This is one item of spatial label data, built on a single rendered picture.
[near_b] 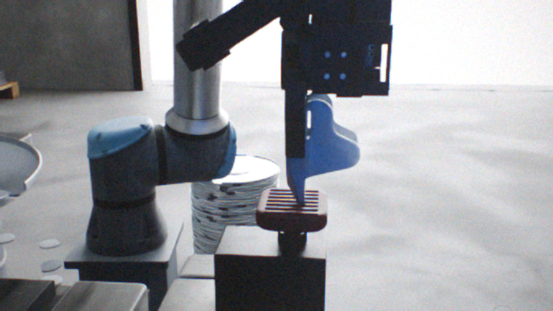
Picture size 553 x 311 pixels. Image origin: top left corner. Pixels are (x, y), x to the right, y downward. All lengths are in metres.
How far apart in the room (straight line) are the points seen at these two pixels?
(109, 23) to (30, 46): 0.74
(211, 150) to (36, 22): 4.47
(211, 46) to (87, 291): 0.20
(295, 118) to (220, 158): 0.62
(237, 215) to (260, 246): 1.26
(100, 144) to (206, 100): 0.20
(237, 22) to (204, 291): 0.26
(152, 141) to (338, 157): 0.62
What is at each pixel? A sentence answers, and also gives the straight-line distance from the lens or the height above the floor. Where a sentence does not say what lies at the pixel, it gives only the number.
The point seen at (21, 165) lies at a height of 0.78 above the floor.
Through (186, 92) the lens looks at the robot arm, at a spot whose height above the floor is 0.74.
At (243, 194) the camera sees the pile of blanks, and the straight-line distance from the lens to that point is 1.74.
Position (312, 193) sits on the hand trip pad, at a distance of 0.50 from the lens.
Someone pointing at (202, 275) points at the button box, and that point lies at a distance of 0.62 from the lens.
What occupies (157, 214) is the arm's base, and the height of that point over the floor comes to 0.51.
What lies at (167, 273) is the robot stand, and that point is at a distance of 1.10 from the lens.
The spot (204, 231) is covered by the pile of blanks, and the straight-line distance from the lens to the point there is 1.81.
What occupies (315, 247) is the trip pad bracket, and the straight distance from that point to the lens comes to 0.50.
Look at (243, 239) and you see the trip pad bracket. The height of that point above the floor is 0.71.
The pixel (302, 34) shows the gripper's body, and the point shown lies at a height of 0.89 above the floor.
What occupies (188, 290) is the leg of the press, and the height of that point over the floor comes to 0.64.
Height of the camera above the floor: 0.93
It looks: 17 degrees down
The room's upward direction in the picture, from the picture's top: straight up
